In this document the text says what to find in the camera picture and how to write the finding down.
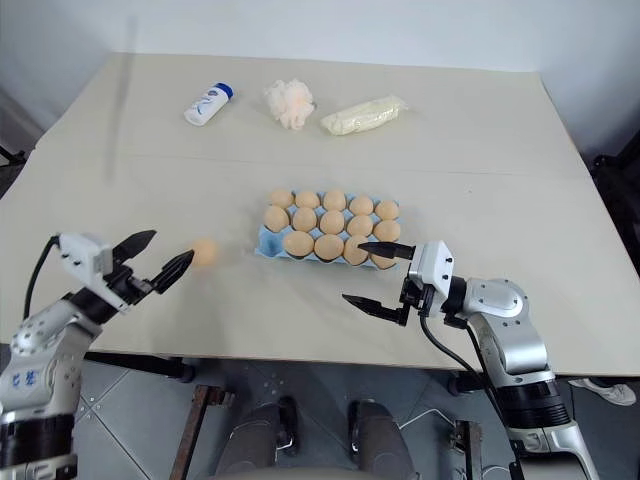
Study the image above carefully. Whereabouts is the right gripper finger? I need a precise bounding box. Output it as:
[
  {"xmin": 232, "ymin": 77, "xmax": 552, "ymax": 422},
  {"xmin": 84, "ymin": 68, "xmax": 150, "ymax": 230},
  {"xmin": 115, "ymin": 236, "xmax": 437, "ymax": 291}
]
[
  {"xmin": 357, "ymin": 241, "xmax": 417, "ymax": 262},
  {"xmin": 341, "ymin": 294, "xmax": 408, "ymax": 328}
]

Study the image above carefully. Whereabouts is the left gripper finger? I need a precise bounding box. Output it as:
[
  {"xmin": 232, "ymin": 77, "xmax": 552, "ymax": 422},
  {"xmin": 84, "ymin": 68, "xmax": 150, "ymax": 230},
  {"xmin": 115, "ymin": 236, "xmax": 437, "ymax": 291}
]
[
  {"xmin": 111, "ymin": 230, "xmax": 158, "ymax": 262},
  {"xmin": 149, "ymin": 250, "xmax": 196, "ymax": 295}
]

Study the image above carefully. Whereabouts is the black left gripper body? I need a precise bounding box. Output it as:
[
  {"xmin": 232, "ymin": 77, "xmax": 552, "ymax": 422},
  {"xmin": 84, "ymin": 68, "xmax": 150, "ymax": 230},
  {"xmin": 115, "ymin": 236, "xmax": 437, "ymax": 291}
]
[{"xmin": 105, "ymin": 266, "xmax": 156, "ymax": 313}]

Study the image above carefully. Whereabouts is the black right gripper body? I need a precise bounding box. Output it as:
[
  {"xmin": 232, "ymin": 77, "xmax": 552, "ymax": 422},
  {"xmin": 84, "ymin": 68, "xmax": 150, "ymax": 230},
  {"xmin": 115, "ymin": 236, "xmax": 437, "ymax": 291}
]
[{"xmin": 398, "ymin": 275, "xmax": 435, "ymax": 318}]

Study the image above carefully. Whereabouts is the blue egg carton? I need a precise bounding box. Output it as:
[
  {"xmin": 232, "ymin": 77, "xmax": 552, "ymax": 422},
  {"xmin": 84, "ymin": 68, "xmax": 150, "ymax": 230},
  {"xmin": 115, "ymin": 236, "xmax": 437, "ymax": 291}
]
[{"xmin": 254, "ymin": 189, "xmax": 402, "ymax": 272}]

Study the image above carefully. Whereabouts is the dark rounded shape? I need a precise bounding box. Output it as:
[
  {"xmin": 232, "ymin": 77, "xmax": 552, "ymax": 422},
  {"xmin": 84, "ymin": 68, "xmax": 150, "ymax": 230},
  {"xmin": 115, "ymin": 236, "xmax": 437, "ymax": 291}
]
[
  {"xmin": 219, "ymin": 395, "xmax": 300, "ymax": 480},
  {"xmin": 347, "ymin": 398, "xmax": 409, "ymax": 480}
]

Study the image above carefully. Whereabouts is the clear bag of white filling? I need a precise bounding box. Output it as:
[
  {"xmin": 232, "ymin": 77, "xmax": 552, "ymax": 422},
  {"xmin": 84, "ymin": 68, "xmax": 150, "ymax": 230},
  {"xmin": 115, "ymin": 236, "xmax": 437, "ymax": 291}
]
[{"xmin": 319, "ymin": 93, "xmax": 414, "ymax": 137}]

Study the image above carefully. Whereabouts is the rusty metal table leg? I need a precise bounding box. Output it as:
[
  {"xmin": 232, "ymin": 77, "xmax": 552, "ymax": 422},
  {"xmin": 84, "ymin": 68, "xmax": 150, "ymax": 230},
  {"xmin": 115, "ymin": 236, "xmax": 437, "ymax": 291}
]
[
  {"xmin": 180, "ymin": 383, "xmax": 237, "ymax": 480},
  {"xmin": 451, "ymin": 418, "xmax": 485, "ymax": 480}
]

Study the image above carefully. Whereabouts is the dark stand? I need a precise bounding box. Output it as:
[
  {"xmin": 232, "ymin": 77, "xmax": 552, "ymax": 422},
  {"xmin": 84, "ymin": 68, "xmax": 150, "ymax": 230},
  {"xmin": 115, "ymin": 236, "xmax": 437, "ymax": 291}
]
[{"xmin": 0, "ymin": 87, "xmax": 32, "ymax": 169}]

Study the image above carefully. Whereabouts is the white bottle with blue cap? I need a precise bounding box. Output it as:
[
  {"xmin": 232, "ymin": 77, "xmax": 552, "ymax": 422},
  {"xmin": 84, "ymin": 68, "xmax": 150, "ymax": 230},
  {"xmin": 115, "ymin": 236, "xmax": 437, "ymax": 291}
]
[{"xmin": 183, "ymin": 82, "xmax": 235, "ymax": 127}]

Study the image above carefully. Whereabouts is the white mesh bath sponge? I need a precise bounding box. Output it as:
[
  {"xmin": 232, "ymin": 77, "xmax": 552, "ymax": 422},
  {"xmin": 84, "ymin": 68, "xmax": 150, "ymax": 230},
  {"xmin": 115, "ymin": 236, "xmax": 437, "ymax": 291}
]
[{"xmin": 263, "ymin": 78, "xmax": 321, "ymax": 131}]

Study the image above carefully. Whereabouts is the white shoe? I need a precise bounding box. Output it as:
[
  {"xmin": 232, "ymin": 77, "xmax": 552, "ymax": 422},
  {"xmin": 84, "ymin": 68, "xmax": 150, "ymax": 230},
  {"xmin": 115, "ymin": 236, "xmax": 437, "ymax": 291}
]
[{"xmin": 568, "ymin": 377, "xmax": 637, "ymax": 407}]

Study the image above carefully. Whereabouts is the dark chair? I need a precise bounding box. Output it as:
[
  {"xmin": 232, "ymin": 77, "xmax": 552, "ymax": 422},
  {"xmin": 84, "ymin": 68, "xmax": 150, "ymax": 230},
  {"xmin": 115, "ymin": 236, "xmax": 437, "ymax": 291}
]
[{"xmin": 589, "ymin": 122, "xmax": 640, "ymax": 251}]

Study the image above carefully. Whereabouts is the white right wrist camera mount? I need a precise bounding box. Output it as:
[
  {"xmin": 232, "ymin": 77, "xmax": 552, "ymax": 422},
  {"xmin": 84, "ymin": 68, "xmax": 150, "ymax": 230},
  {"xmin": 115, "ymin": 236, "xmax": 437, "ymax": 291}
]
[{"xmin": 406, "ymin": 240, "xmax": 455, "ymax": 312}]

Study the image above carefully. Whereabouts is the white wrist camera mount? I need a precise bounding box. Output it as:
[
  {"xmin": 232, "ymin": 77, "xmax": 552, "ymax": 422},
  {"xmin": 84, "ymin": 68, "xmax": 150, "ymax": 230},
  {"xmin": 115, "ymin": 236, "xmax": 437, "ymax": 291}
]
[
  {"xmin": 56, "ymin": 231, "xmax": 127, "ymax": 309},
  {"xmin": 406, "ymin": 240, "xmax": 455, "ymax": 312}
]

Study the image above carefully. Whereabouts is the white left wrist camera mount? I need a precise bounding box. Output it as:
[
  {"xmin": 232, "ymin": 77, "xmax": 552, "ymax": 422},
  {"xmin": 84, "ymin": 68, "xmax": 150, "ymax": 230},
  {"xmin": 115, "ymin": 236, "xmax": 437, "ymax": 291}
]
[{"xmin": 56, "ymin": 231, "xmax": 127, "ymax": 309}]

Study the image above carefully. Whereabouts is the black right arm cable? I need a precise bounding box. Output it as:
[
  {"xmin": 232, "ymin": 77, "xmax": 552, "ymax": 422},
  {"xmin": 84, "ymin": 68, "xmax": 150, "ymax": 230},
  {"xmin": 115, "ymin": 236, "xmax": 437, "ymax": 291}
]
[{"xmin": 418, "ymin": 309, "xmax": 524, "ymax": 480}]

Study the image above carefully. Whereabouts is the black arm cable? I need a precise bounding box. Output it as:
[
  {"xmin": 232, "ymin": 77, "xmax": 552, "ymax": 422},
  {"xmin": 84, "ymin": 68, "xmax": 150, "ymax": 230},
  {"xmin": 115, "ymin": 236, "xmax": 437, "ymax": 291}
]
[
  {"xmin": 22, "ymin": 234, "xmax": 62, "ymax": 321},
  {"xmin": 418, "ymin": 309, "xmax": 524, "ymax": 480}
]

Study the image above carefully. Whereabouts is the black table frame bar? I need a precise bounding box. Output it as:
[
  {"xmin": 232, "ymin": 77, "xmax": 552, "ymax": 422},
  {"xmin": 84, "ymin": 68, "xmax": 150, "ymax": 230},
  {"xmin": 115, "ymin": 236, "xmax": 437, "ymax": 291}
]
[{"xmin": 83, "ymin": 351, "xmax": 197, "ymax": 385}]

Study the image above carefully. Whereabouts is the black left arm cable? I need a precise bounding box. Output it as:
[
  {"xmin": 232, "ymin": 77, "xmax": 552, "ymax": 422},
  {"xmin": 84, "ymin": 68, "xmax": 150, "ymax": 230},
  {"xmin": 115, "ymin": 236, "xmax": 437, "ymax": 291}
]
[{"xmin": 22, "ymin": 234, "xmax": 62, "ymax": 321}]

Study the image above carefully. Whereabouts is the white floor cable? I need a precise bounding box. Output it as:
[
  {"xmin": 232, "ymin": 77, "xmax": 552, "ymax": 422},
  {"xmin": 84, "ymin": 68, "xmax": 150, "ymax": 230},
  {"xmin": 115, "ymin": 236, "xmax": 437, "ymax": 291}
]
[{"xmin": 398, "ymin": 407, "xmax": 459, "ymax": 436}]

